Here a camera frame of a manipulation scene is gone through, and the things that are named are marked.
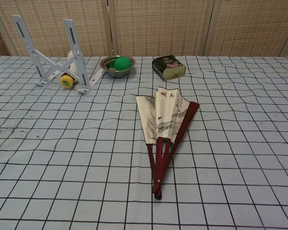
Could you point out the dark red long stick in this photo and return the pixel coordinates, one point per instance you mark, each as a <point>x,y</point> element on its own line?
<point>165,115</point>

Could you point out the stainless steel bowl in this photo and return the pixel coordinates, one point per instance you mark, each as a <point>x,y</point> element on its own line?
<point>121,73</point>

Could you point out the dark green tin can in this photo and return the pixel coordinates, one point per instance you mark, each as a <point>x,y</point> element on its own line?
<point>168,68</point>

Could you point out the green ball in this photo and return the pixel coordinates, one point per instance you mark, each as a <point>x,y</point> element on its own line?
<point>122,63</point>

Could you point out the white folding laptop stand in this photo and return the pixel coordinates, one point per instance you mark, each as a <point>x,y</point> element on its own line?
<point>83,76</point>

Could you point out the white bottle yellow cap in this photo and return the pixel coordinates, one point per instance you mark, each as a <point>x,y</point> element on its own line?
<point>66,82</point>

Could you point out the blue checked tablecloth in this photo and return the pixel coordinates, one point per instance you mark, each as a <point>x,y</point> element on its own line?
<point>62,155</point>

